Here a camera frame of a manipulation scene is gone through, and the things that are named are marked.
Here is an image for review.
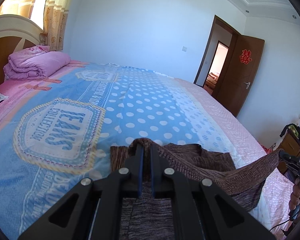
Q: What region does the right hand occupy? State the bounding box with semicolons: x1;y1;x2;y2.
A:
289;178;300;211

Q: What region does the wooden bedside cabinet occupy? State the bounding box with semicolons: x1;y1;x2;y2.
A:
276;132;300;174

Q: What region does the silver door handle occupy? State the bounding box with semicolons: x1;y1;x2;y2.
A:
244;82;251;89

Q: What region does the cream wooden headboard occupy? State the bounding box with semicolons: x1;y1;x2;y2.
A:
0;14;43;85

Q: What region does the yellow patterned curtain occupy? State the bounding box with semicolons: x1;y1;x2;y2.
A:
0;0;71;51

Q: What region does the brown wooden door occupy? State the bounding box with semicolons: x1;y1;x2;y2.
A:
215;35;265;116

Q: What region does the folded pink quilt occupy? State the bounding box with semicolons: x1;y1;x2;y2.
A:
4;46;71;80

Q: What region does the black cable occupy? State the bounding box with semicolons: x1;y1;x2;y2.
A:
268;214;297;233

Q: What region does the brown knit sweater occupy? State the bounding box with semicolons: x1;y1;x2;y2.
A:
119;143;279;239

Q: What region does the blue polka dot bedsheet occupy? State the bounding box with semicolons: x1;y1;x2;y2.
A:
0;60;294;240

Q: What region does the red double happiness decal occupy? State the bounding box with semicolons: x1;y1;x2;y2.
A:
239;49;252;64

